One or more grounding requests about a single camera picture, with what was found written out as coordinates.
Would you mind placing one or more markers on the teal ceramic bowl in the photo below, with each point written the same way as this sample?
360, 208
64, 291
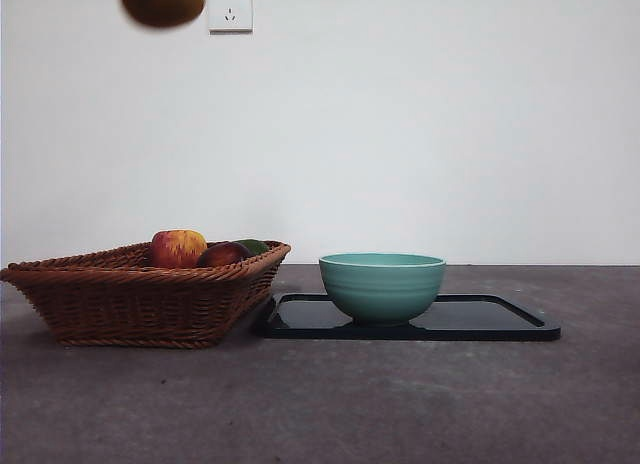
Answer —
382, 289

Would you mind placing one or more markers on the brown kiwi fruit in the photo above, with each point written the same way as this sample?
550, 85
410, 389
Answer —
160, 4

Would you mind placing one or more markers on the green avocado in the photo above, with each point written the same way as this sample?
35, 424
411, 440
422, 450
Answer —
256, 246

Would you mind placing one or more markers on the dark red plum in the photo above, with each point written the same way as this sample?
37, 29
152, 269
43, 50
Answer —
222, 256

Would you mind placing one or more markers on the red and yellow apple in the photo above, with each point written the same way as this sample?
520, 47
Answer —
177, 248

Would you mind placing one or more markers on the black rectangular tray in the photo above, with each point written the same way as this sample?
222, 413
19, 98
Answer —
465, 321

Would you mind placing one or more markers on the brown wicker basket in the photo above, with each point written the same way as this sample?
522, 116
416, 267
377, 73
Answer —
130, 304

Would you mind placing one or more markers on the white wall socket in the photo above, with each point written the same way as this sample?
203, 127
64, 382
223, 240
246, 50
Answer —
230, 9

